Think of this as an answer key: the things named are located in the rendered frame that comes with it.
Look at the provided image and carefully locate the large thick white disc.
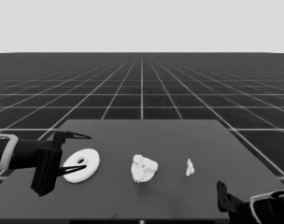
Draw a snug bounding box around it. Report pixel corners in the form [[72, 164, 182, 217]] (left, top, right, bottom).
[[62, 147, 101, 184]]

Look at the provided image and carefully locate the small white T-shaped piece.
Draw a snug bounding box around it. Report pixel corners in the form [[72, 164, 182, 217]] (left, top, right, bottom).
[[185, 158, 196, 177]]

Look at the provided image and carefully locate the white round carrier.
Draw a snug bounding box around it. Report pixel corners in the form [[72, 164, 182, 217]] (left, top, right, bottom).
[[130, 155, 159, 184]]

